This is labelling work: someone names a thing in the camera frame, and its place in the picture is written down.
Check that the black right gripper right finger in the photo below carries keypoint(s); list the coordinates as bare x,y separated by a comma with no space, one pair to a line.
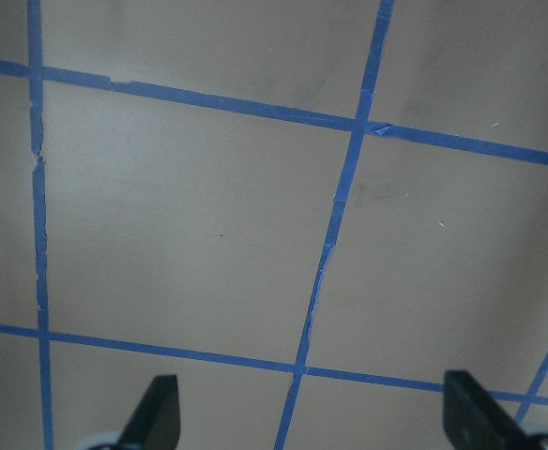
473,420

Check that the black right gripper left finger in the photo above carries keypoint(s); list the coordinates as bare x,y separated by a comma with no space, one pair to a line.
154,424

